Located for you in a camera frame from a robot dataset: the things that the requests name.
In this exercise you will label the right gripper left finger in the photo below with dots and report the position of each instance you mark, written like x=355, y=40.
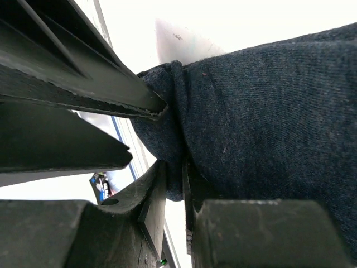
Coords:
x=126, y=230

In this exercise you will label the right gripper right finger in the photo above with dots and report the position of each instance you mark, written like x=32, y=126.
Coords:
x=222, y=232

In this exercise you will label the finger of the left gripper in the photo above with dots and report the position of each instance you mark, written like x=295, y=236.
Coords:
x=41, y=142
x=52, y=55

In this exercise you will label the navy blue patterned sock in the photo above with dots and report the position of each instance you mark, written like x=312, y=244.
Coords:
x=273, y=121

